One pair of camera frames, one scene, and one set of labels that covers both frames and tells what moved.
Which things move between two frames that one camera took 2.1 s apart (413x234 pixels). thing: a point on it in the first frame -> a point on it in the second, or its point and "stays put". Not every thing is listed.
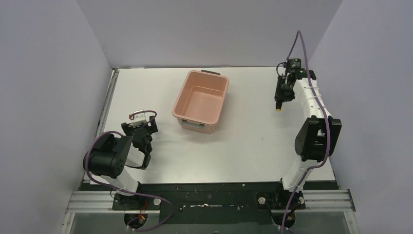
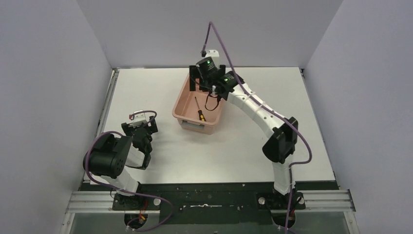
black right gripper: [284, 97] -> [194, 73]
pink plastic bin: [199, 102] stays put
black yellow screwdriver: [278, 106] -> [201, 117]
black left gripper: [141, 135] stays put
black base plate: [209, 204] stays put
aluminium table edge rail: [113, 79] stays put
